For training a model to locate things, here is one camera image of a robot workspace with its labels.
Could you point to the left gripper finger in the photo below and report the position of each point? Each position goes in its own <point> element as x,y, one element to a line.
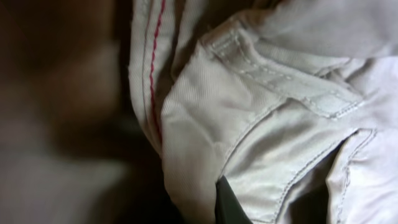
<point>228,210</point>

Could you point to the beige shorts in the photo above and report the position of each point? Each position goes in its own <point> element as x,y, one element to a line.
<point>293,103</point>

